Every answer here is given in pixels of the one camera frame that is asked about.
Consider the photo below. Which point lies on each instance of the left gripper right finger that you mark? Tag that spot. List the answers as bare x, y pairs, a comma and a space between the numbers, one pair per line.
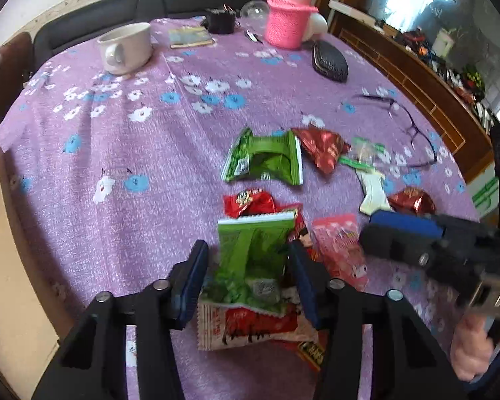
407, 361

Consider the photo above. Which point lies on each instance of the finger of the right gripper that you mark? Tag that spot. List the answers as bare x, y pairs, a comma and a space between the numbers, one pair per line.
410, 244
408, 221

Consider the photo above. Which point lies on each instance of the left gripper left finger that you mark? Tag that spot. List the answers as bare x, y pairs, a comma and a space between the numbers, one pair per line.
91, 363

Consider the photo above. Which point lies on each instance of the dark red foil snack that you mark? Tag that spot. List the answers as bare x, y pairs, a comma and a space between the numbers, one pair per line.
412, 200
323, 146

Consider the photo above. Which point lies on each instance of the white cream snack packet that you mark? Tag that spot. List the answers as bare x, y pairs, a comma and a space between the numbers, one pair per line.
374, 196

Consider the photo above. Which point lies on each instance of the pink snack packet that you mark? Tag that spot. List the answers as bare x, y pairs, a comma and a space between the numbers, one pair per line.
337, 242

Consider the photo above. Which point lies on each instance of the red sesame candy bar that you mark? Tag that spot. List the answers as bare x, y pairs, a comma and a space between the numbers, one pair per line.
310, 352

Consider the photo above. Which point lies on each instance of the clear green edged packet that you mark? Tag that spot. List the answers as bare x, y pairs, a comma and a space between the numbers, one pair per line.
362, 154

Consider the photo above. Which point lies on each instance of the red cartoon candy packet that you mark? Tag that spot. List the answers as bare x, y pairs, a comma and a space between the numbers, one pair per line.
300, 231

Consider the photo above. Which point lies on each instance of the white red snack packet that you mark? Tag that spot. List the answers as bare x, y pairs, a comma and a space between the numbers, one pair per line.
227, 327

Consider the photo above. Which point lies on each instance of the green snack bag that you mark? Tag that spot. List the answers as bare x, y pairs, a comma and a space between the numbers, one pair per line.
260, 157
252, 258

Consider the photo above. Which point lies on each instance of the small red candy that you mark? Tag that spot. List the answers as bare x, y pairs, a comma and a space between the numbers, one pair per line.
249, 202

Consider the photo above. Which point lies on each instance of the person's right hand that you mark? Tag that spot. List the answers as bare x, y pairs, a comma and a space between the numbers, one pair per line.
474, 357

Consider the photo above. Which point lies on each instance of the cardboard tray box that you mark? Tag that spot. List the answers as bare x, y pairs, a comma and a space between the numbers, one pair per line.
33, 321

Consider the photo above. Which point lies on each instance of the wooden sideboard cabinet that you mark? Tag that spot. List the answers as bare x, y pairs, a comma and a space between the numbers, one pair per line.
454, 122

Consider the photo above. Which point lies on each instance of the purple floral tablecloth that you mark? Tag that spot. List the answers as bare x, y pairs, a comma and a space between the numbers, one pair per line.
115, 177

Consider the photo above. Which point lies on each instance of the black glasses case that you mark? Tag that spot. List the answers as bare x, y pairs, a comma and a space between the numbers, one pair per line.
329, 62

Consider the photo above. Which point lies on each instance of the white round object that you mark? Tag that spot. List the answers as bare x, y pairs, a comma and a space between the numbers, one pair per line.
316, 25

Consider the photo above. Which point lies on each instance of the pink knitted sleeve bottle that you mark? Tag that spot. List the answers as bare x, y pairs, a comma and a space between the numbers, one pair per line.
286, 22

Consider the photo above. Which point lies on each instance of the nail clipper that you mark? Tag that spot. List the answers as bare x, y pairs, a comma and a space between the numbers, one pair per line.
253, 37

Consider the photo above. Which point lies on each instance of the clear glass dome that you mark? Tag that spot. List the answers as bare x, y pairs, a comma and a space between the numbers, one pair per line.
255, 10

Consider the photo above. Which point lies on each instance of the black small container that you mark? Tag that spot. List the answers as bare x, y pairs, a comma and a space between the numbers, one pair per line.
220, 21

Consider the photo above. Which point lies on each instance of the brown armchair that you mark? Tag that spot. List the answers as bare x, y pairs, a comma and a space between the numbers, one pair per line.
16, 65

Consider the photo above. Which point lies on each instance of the small booklet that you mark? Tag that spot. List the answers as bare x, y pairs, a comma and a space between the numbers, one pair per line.
187, 37

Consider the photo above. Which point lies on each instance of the white ceramic mug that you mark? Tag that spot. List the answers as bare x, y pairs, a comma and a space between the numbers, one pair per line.
126, 48

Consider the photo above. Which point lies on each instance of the black leather sofa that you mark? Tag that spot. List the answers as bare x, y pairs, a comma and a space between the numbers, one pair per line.
93, 20

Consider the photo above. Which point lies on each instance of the purple frame eyeglasses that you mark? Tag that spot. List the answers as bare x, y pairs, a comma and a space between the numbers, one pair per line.
419, 151

